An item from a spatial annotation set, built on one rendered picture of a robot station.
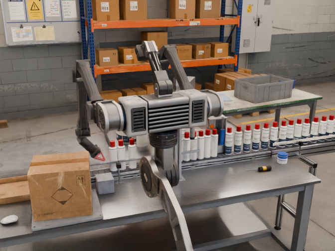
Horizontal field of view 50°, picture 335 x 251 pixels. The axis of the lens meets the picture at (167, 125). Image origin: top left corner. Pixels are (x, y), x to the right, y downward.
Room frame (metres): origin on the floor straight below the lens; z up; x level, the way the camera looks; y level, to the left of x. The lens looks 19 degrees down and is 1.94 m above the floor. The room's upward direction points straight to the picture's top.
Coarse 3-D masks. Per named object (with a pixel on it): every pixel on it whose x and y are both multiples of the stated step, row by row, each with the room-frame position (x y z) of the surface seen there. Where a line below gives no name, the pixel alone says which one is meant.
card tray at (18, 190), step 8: (16, 176) 2.07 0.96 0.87; (24, 176) 2.08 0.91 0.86; (0, 184) 2.03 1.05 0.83; (8, 184) 2.03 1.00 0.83; (16, 184) 2.03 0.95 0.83; (24, 184) 2.03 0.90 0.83; (0, 192) 1.93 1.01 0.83; (8, 192) 1.93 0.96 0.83; (16, 192) 1.93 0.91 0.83; (24, 192) 1.93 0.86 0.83; (0, 200) 1.80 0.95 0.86; (8, 200) 1.81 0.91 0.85; (16, 200) 1.82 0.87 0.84; (24, 200) 1.84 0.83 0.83
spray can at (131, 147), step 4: (132, 140) 2.16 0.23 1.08; (132, 144) 2.16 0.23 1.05; (128, 148) 2.16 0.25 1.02; (132, 148) 2.15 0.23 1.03; (128, 152) 2.17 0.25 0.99; (132, 152) 2.15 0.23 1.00; (132, 156) 2.15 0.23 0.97; (136, 160) 2.18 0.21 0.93; (132, 164) 2.15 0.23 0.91; (136, 164) 2.17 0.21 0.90; (132, 168) 2.15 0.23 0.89
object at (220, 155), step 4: (232, 152) 2.43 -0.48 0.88; (244, 152) 2.43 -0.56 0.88; (252, 152) 2.43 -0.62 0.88; (256, 152) 2.43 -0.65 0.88; (220, 156) 2.36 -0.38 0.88; (224, 156) 2.36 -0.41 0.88; (228, 156) 2.36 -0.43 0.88; (192, 160) 2.29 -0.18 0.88; (196, 160) 2.29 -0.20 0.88; (200, 160) 2.29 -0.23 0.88; (108, 168) 2.16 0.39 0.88; (128, 168) 2.16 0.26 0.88; (136, 168) 2.16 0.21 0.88; (92, 172) 2.10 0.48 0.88; (96, 172) 2.10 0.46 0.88; (100, 172) 2.10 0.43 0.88; (104, 172) 2.10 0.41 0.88; (108, 172) 2.10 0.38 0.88; (112, 172) 2.10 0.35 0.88; (116, 172) 2.10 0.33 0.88; (120, 172) 2.11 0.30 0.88; (92, 176) 2.05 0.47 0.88
